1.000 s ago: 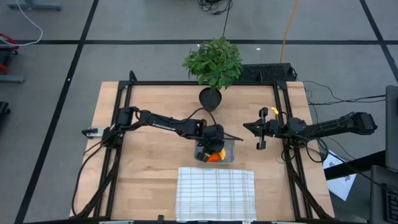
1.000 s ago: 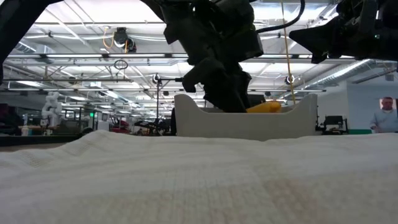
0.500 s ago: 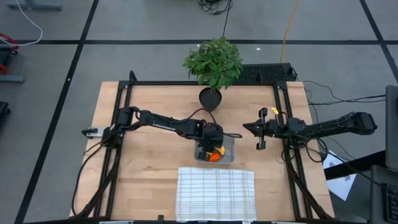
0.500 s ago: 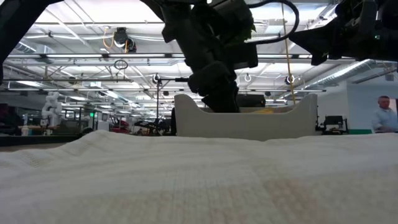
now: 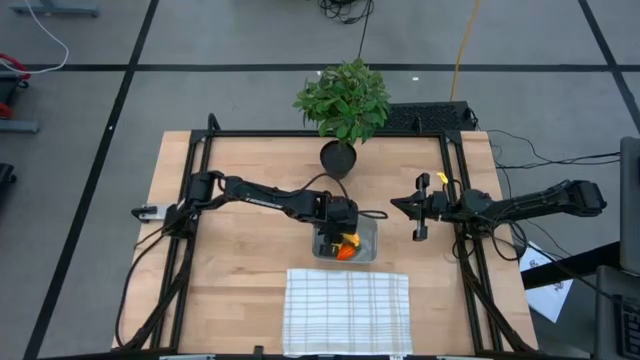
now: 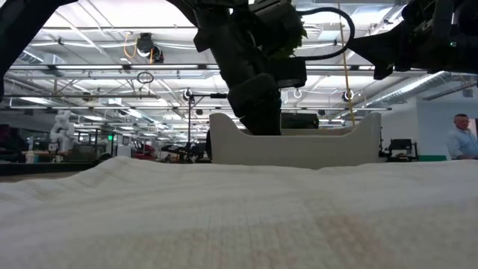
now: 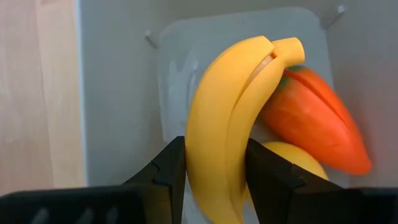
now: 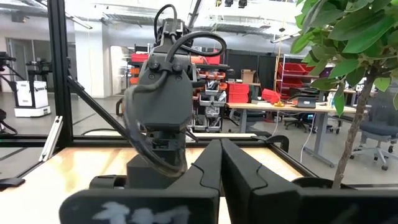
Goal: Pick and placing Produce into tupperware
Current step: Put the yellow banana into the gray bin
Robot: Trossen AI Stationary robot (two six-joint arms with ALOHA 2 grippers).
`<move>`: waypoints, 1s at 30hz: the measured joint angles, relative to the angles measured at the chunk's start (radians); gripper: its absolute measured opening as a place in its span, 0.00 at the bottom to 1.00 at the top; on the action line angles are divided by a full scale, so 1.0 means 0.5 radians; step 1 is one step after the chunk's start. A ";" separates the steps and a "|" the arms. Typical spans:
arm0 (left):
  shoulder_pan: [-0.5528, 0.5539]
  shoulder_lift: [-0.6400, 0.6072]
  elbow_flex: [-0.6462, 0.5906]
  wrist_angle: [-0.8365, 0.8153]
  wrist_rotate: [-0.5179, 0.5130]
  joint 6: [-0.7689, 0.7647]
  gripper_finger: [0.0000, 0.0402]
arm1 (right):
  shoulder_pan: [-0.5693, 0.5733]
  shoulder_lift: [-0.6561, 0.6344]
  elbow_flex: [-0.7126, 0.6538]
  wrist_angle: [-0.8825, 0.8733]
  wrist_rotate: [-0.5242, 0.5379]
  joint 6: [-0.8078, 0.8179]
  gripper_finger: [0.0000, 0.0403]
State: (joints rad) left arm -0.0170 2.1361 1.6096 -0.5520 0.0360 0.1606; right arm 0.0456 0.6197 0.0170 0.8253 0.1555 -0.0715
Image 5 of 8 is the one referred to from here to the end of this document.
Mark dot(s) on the grey metal stand foot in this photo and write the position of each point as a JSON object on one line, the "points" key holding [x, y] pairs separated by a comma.
{"points": [[55, 7]]}

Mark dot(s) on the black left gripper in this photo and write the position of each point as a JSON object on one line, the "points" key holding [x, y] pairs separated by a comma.
{"points": [[340, 212]]}

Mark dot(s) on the white printed paper sheet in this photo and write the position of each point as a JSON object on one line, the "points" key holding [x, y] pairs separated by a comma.
{"points": [[547, 295]]}

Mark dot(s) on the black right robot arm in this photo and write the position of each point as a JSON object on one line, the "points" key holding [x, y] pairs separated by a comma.
{"points": [[525, 205]]}

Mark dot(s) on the orange toy carrot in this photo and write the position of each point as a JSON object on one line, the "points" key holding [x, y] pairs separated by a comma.
{"points": [[346, 252]]}

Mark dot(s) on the black keyboard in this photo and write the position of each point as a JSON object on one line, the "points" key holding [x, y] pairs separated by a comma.
{"points": [[629, 320]]}

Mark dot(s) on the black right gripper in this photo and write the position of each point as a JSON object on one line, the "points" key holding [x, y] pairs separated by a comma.
{"points": [[432, 206]]}

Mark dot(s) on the black perforated box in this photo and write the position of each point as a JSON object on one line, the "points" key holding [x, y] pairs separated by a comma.
{"points": [[425, 116]]}

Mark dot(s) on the white checked dish towel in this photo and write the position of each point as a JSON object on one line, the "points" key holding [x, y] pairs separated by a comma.
{"points": [[347, 312]]}

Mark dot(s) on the small black table camera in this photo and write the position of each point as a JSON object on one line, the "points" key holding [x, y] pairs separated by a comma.
{"points": [[258, 351]]}

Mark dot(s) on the black desk foot bar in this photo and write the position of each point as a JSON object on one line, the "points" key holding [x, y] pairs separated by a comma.
{"points": [[570, 267]]}

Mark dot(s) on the black plant pot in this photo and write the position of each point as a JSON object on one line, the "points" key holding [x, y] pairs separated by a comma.
{"points": [[338, 159]]}

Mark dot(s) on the black aluminium table frame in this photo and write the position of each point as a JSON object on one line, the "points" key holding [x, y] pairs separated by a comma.
{"points": [[270, 133]]}

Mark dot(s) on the black frame clamp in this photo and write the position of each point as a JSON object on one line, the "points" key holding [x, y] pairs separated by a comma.
{"points": [[214, 122], [417, 125]]}

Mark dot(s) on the green leafy plant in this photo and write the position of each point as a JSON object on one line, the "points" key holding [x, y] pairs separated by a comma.
{"points": [[345, 100]]}

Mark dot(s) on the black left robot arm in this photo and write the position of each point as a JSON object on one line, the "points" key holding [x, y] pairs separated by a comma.
{"points": [[270, 197]]}

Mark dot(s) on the white plastic storage bin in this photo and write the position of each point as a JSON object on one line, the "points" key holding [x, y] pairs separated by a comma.
{"points": [[369, 250]]}

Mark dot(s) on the red and black floor equipment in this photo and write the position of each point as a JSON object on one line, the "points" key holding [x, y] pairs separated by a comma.
{"points": [[12, 65]]}

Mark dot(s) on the yellow tape tag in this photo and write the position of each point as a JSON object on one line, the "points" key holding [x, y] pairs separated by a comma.
{"points": [[442, 177]]}

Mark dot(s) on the yellow toy banana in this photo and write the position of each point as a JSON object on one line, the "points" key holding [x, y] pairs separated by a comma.
{"points": [[352, 239]]}

